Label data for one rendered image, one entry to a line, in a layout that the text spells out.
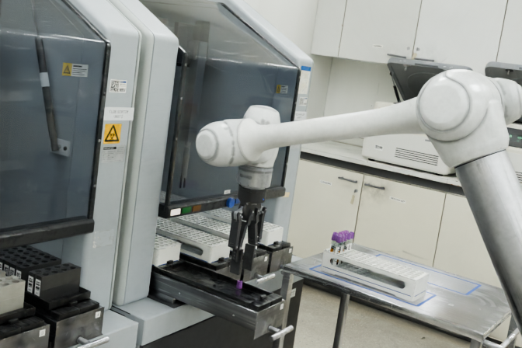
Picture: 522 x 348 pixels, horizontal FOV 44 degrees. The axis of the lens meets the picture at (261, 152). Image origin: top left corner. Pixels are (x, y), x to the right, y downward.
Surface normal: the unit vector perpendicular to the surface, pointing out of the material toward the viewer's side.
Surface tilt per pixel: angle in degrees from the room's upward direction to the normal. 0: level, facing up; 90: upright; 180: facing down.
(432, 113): 82
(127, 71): 90
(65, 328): 90
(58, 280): 90
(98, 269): 90
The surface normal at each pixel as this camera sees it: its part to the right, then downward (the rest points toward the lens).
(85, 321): 0.83, 0.19
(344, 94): -0.55, 0.04
